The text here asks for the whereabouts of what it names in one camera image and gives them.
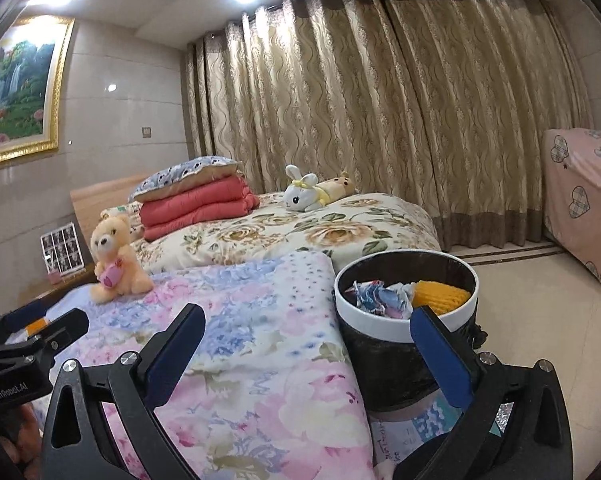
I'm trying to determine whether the gold framed landscape painting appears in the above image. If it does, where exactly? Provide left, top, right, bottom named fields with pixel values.
left=0, top=15, right=75, bottom=165

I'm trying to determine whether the brown plush bear lying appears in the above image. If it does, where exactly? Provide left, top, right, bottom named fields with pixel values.
left=318, top=171, right=358, bottom=204

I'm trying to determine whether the blue dotted pillow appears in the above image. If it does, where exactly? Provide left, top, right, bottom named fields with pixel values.
left=128, top=156, right=238, bottom=204

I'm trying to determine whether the white trash bin black liner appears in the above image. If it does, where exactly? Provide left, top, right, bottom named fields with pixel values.
left=333, top=249, right=487, bottom=413

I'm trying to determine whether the left hand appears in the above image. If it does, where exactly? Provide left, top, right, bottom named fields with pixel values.
left=0, top=403, right=42, bottom=480

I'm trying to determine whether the tan teddy bear pink bottle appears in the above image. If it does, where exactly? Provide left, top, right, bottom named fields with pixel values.
left=90, top=214, right=154, bottom=304

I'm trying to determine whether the paper note with handwriting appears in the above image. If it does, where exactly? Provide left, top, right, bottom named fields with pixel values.
left=369, top=391, right=461, bottom=464

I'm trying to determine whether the red blue snack bag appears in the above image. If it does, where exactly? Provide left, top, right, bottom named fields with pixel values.
left=345, top=281, right=415, bottom=320

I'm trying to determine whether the beige patterned curtain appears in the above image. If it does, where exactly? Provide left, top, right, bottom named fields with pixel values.
left=183, top=0, right=593, bottom=247

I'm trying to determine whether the pink heart-patterned covered furniture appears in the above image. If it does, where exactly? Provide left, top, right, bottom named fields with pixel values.
left=541, top=128, right=601, bottom=285

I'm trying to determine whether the silver glitter floor mat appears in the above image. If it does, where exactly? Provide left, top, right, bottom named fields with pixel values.
left=491, top=402, right=513, bottom=436

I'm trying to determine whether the folded red quilt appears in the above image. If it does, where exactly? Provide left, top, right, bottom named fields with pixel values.
left=140, top=174, right=260, bottom=242

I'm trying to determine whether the photo frame on nightstand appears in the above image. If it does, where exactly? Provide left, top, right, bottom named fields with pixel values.
left=40, top=222, right=84, bottom=278

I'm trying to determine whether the white plush rabbit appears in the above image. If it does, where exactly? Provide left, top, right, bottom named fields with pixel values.
left=283, top=165, right=330, bottom=212

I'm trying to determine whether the floral beige rose quilt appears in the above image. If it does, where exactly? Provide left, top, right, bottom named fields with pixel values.
left=132, top=193, right=441, bottom=274

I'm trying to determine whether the wooden headboard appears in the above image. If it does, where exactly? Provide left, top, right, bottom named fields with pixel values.
left=70, top=174, right=148, bottom=243

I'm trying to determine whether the pastel floral blanket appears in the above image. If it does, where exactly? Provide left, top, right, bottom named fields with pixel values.
left=46, top=252, right=373, bottom=479

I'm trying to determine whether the orange foam fruit net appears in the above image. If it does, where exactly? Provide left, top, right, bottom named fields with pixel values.
left=411, top=281, right=471, bottom=316

